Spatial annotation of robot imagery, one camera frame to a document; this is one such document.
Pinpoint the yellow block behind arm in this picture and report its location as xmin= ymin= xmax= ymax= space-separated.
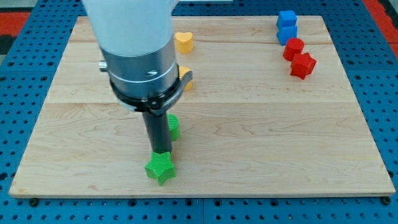
xmin=178 ymin=65 xmax=193 ymax=92

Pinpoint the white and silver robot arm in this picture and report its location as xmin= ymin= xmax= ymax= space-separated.
xmin=82 ymin=0 xmax=192 ymax=116

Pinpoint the green star block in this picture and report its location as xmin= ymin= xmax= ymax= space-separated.
xmin=144 ymin=152 xmax=175 ymax=186

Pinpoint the red star block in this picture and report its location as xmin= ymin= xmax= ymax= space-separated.
xmin=290 ymin=53 xmax=317 ymax=80

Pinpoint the green cylinder block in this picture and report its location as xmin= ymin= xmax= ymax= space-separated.
xmin=167 ymin=113 xmax=180 ymax=141

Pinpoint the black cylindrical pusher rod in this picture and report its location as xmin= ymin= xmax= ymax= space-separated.
xmin=142 ymin=112 xmax=172 ymax=154

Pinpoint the wooden board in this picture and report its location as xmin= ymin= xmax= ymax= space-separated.
xmin=9 ymin=16 xmax=396 ymax=198

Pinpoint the yellow heart block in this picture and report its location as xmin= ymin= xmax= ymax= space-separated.
xmin=175 ymin=32 xmax=193 ymax=54

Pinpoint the red cylinder block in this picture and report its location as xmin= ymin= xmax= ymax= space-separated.
xmin=282 ymin=37 xmax=305 ymax=62

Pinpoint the lower blue block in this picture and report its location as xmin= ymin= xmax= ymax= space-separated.
xmin=277 ymin=26 xmax=298 ymax=45

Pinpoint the blue block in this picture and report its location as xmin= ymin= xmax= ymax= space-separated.
xmin=276 ymin=10 xmax=297 ymax=28
xmin=277 ymin=26 xmax=298 ymax=45

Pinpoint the upper blue block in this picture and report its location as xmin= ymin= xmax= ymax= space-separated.
xmin=276 ymin=10 xmax=297 ymax=28

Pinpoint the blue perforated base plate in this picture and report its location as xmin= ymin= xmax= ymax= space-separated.
xmin=1 ymin=0 xmax=397 ymax=223

